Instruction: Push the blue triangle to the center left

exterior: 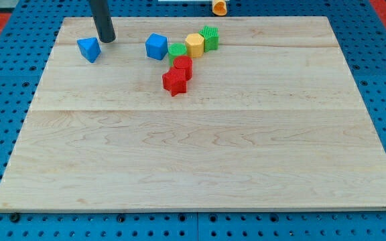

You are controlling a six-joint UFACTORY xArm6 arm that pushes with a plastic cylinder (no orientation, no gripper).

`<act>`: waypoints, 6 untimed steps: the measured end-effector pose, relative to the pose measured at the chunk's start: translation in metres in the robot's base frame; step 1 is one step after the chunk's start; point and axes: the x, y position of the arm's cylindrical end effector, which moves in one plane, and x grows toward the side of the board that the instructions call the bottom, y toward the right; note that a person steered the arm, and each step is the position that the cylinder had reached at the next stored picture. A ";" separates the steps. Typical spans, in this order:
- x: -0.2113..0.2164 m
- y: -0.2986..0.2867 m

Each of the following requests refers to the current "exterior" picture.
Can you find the red cylinder block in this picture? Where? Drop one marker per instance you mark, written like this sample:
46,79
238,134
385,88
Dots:
184,63

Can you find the blue triangle block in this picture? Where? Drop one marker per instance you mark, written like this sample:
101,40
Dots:
89,48

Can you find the green star block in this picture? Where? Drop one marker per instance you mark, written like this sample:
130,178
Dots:
211,38

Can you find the green cylinder block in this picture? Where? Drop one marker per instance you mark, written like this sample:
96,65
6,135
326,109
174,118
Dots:
175,50

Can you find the yellow hexagon block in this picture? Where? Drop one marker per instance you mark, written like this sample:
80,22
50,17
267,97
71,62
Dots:
195,45

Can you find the light wooden board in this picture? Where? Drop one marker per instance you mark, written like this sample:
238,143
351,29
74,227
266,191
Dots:
272,121

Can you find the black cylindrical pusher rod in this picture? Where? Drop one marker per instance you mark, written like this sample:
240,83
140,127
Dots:
102,19

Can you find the red star block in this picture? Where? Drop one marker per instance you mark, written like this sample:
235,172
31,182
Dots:
174,81

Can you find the blue cube block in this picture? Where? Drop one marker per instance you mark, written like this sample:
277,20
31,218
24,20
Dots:
156,46

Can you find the orange block off board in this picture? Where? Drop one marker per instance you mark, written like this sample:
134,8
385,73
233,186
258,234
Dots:
219,7

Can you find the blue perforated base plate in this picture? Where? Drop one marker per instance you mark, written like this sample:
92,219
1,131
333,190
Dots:
25,46

